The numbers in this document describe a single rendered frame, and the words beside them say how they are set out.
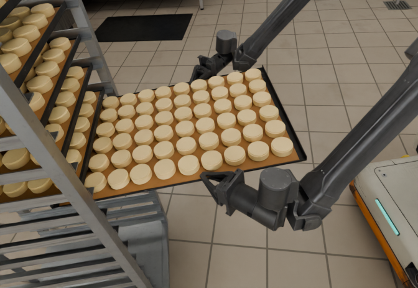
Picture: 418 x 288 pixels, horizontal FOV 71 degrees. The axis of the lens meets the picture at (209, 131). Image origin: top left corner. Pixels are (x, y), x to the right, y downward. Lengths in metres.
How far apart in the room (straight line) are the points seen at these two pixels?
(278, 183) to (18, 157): 0.52
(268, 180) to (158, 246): 1.13
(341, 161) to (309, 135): 1.65
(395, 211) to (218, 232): 0.89
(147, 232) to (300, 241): 0.82
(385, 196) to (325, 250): 0.41
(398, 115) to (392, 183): 1.18
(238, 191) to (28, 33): 0.55
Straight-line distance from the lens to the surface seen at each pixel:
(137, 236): 1.67
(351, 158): 0.59
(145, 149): 0.77
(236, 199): 0.63
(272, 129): 0.75
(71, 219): 0.80
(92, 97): 0.96
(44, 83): 0.73
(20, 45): 0.69
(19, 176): 0.70
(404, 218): 1.65
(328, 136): 2.26
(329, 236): 1.81
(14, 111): 0.53
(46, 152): 0.58
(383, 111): 0.58
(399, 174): 1.79
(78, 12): 0.91
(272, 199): 0.56
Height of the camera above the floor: 1.57
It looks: 44 degrees down
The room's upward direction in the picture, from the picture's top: 8 degrees counter-clockwise
